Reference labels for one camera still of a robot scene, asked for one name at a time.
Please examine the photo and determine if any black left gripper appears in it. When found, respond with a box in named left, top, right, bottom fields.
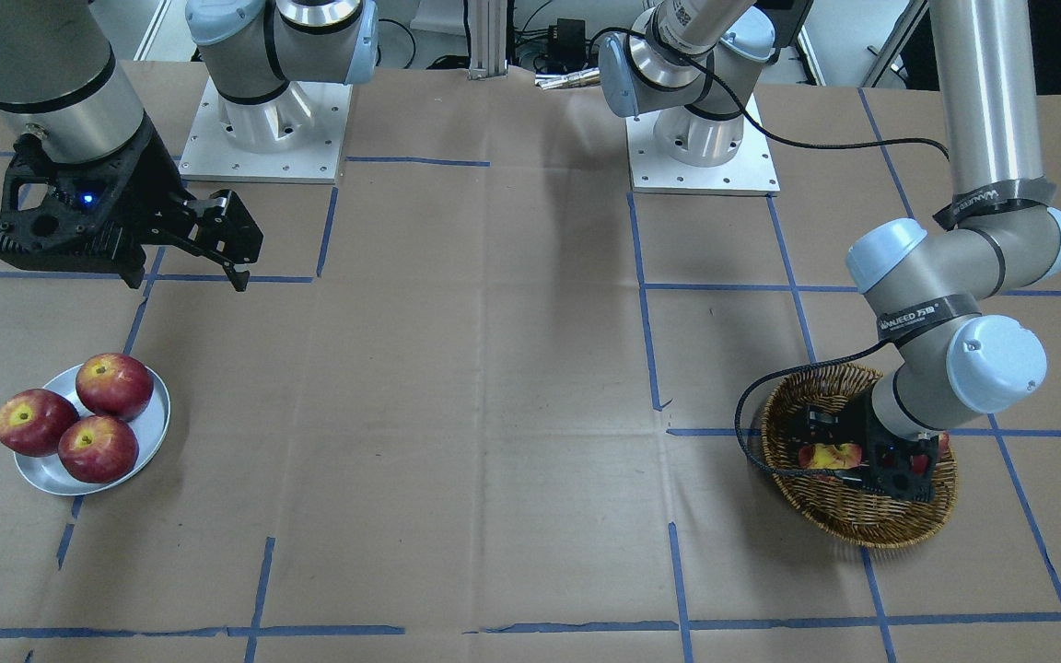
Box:
left=790, top=396, right=940, bottom=503

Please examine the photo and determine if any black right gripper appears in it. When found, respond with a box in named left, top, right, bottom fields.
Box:
left=0, top=116, right=262, bottom=291

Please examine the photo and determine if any red yellow apple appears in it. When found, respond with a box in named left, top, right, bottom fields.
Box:
left=799, top=442, right=863, bottom=471

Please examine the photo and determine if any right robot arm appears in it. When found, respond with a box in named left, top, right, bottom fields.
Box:
left=0, top=1, right=378, bottom=291

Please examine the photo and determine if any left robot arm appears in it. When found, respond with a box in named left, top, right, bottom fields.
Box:
left=595, top=1, right=1061, bottom=501

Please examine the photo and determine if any round wicker basket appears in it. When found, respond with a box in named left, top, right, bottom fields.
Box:
left=748, top=364, right=959, bottom=549

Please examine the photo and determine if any red apple on plate back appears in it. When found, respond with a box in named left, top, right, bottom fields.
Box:
left=75, top=353, right=153, bottom=421

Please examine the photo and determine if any red apple on plate front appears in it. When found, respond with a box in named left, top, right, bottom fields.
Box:
left=56, top=415, right=139, bottom=483

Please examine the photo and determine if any red apple on plate side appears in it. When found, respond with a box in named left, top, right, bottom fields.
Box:
left=0, top=388, right=80, bottom=458

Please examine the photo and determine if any grey round plate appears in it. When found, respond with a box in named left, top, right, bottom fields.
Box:
left=14, top=368, right=171, bottom=496

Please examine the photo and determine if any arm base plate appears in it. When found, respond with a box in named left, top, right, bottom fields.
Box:
left=624, top=108, right=782, bottom=196
left=180, top=81, right=354, bottom=185

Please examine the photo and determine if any black braided cable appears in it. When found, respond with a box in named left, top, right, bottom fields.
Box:
left=589, top=27, right=953, bottom=475

